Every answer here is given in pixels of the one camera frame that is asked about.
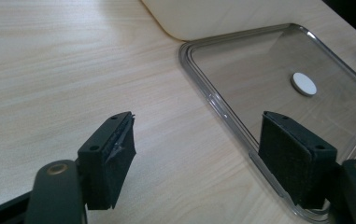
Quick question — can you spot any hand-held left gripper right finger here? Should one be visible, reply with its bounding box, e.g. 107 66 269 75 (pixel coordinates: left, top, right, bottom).
258 110 338 210

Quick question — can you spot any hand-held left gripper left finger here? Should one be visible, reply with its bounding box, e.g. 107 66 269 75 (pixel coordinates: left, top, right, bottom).
77 111 137 211

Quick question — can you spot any cream plastic container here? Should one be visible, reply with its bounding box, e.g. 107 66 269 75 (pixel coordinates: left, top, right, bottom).
140 0 329 42

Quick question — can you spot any clear plastic container lid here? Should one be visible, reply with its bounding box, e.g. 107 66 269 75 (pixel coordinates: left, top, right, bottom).
178 22 356 224

